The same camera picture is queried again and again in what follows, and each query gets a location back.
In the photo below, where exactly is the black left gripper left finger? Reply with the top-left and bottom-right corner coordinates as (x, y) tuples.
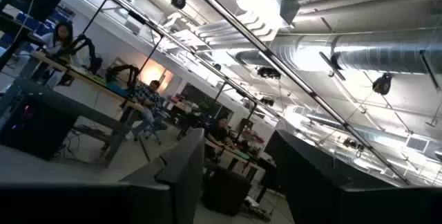
(119, 128), (206, 224)

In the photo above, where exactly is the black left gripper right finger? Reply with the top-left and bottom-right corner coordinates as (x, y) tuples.
(264, 129), (396, 224)

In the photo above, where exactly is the office chair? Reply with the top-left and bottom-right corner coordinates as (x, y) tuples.
(143, 111), (171, 146)

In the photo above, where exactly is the black box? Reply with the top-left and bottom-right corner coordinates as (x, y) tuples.
(202, 167), (251, 216)

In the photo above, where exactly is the person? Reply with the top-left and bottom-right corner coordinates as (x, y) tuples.
(206, 115), (239, 151)
(120, 80), (166, 141)
(38, 21), (76, 90)

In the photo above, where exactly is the small wooden table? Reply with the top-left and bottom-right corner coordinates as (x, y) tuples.
(205, 139), (265, 183)

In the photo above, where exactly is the white ceiling vent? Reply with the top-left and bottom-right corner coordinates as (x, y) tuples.
(405, 136), (431, 153)

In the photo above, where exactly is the grey metal table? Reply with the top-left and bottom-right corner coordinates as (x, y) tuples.
(0, 77), (131, 168)

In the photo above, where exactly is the long wooden table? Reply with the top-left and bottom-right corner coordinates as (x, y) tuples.
(30, 50), (146, 113)

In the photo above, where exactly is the black computer tower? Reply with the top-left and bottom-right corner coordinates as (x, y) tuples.
(0, 94), (79, 161)

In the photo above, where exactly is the overhead metal rail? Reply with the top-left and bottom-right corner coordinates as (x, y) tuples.
(177, 0), (414, 186)

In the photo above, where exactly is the black station frame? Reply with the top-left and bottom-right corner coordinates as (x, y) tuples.
(81, 0), (280, 142)

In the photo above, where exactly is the large silver air duct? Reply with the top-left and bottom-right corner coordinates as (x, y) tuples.
(236, 26), (442, 76)

